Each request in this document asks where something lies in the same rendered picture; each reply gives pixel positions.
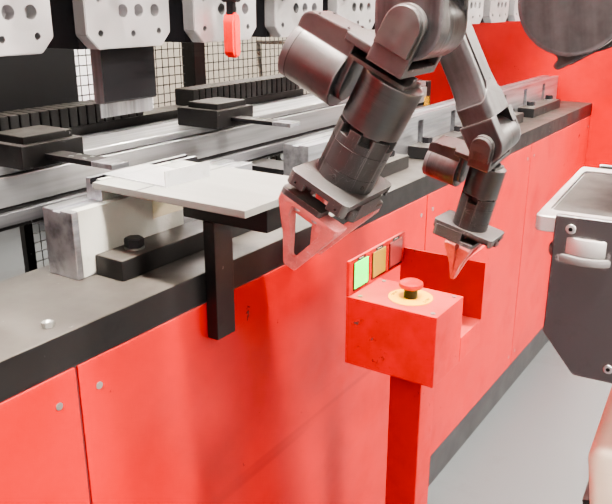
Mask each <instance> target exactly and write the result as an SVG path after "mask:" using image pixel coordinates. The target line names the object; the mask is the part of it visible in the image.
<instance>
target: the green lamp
mask: <svg viewBox="0 0 612 504"><path fill-rule="evenodd" d="M368 269H369V256H367V257H365V258H364V259H362V260H360V261H358V262H357V263H355V279H354V289H356V288H358V287H360V286H361V285H363V284H364V283H366V282H368Z"/></svg>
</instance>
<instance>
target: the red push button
mask: <svg viewBox="0 0 612 504"><path fill-rule="evenodd" d="M399 286H400V288H401V289H403V290H404V298H406V299H416V298H417V294H418V290H421V289H422V288H423V286H424V284H423V282H422V281H421V280H419V279H417V278H412V277H408V278H404V279H402V280H400V281H399Z"/></svg>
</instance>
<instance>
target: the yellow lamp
mask: <svg viewBox="0 0 612 504"><path fill-rule="evenodd" d="M385 270H386V246H385V247H383V248H382V249H380V250H378V251H376V252H374V253H373V278H374V277H376V276H377V275H379V274H381V273H382V272H384V271H385Z"/></svg>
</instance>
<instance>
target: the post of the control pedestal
mask: <svg viewBox="0 0 612 504"><path fill-rule="evenodd" d="M433 402H434V387H433V388H430V387H427V386H423V385H420V384H417V383H413V382H410V381H407V380H403V379H400V378H396V377H393V376H390V397H389V421H388V446H387V471H386V495H385V504H427V499H428V483H429V467H430V451H431V434H432V418H433Z"/></svg>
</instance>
